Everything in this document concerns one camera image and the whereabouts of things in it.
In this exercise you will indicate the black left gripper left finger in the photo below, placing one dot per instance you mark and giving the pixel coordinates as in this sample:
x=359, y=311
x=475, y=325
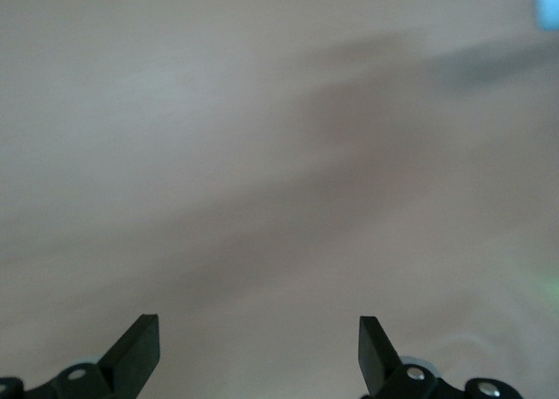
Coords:
x=131, y=359

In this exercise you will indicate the light blue plastic cup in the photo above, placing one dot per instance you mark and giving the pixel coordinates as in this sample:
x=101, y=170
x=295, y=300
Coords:
x=548, y=4

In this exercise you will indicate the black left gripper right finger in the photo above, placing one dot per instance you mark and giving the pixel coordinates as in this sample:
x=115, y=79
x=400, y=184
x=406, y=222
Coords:
x=380, y=359

